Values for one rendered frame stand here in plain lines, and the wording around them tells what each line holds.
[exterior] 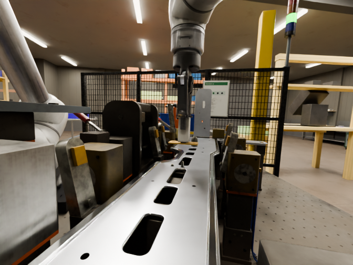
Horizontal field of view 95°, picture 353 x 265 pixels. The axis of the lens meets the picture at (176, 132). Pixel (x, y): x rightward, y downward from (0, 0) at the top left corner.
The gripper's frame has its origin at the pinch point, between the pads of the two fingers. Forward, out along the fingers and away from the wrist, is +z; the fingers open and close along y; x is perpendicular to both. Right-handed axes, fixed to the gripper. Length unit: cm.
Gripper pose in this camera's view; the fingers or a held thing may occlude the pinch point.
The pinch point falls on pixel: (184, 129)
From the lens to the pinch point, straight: 46.7
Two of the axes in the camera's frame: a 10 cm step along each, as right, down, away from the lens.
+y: -2.1, 1.0, -9.7
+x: 9.8, 0.5, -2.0
